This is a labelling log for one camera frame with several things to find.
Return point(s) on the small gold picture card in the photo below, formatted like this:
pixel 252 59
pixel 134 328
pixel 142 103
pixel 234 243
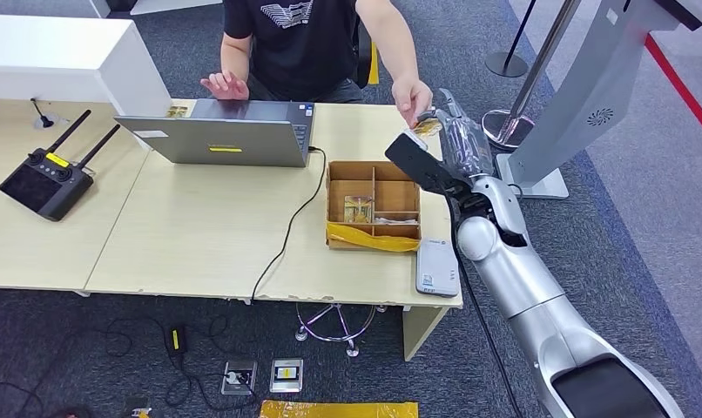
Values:
pixel 177 111

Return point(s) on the closed floor socket with label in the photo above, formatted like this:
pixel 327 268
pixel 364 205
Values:
pixel 286 375

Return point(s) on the beige desk side panel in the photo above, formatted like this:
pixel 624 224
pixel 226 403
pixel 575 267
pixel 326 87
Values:
pixel 421 332

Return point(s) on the chrome stool base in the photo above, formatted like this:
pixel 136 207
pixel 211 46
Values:
pixel 335 332

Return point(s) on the person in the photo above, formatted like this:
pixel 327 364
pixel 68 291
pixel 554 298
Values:
pixel 305 52

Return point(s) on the chrome stanchion post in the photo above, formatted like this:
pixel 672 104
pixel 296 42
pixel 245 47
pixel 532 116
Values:
pixel 504 130

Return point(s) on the small black desk antenna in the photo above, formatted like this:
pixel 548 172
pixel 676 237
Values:
pixel 43 120

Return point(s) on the person's left forearm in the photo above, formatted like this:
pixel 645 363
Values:
pixel 391 40

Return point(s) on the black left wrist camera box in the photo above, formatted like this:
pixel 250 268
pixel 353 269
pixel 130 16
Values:
pixel 137 408

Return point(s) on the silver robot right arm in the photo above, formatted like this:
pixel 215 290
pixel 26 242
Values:
pixel 530 283

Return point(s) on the white furniture panel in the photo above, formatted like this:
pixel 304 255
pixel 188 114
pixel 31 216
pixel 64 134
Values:
pixel 172 4
pixel 100 7

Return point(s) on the grey kiosk stand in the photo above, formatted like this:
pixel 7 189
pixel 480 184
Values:
pixel 587 86

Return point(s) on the grey laptop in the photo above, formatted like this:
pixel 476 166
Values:
pixel 212 141

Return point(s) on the black remote controller with antennas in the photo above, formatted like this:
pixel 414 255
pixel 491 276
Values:
pixel 43 186

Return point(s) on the white cards stack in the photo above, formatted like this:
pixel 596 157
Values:
pixel 395 221

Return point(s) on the white counter block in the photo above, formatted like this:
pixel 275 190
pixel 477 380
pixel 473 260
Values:
pixel 51 57

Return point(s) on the black stanchion post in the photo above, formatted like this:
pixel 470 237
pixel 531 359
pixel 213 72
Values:
pixel 505 64

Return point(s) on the red floor tape line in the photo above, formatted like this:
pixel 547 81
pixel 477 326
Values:
pixel 684 92

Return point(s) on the yellow floor tape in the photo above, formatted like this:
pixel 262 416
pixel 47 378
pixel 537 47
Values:
pixel 339 411

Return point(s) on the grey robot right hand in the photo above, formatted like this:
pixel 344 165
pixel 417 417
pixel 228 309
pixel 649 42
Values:
pixel 469 150

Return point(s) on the black power adapter yellow label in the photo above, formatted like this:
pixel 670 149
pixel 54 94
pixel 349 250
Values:
pixel 177 339

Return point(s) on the open floor socket with plug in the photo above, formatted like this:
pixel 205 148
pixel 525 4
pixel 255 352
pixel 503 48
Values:
pixel 239 377

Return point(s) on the person's right forearm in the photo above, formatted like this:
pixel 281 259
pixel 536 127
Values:
pixel 235 55

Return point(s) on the cardboard divided box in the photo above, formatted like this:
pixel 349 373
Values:
pixel 394 196

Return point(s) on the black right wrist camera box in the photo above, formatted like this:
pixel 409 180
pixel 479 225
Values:
pixel 420 164

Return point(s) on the person's left hand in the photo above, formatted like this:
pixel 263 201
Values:
pixel 413 95

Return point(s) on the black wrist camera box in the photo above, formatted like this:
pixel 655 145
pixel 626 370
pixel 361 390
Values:
pixel 420 164
pixel 137 408

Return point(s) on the short yellow tape strip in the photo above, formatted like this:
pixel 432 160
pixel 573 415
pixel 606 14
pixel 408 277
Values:
pixel 374 63

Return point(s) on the person's right hand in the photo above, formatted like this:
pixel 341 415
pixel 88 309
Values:
pixel 227 85

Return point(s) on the white card reader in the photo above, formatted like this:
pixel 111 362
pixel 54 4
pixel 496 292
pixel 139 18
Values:
pixel 434 271

